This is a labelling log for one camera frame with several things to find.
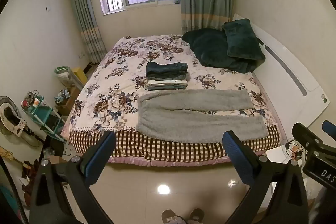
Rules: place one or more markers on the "teal shelf rack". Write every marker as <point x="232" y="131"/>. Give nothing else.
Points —
<point x="43" y="113"/>

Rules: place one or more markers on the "dark green plush blanket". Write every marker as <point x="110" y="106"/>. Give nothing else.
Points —
<point x="207" y="48"/>

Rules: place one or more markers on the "yellow box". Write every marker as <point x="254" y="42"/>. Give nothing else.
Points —
<point x="80" y="77"/>

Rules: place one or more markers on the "stack of folded pants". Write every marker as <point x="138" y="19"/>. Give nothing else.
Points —
<point x="166" y="74"/>

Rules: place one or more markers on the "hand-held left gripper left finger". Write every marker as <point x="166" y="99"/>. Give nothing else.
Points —
<point x="98" y="161"/>

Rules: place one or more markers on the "white floor fan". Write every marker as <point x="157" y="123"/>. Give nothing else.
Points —
<point x="10" y="119"/>

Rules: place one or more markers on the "white headboard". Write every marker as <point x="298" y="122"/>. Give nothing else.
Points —
<point x="288" y="77"/>

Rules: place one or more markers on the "gray fleece pants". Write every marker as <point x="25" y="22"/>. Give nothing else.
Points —
<point x="197" y="124"/>

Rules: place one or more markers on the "white nightstand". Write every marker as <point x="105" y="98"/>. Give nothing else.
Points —
<point x="275" y="158"/>

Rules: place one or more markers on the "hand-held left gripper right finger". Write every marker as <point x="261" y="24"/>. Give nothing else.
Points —
<point x="237" y="158"/>

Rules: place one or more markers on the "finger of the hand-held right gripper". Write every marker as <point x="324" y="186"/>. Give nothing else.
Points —
<point x="330" y="127"/>
<point x="305" y="133"/>

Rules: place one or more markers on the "person's right shoe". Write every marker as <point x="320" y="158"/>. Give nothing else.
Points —
<point x="196" y="215"/>

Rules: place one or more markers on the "cardboard box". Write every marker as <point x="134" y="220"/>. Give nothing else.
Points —
<point x="69" y="103"/>

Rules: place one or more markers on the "dark green pillow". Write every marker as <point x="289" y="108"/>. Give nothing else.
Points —
<point x="244" y="37"/>

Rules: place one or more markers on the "floral blanket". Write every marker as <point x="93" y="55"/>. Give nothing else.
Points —
<point x="123" y="74"/>

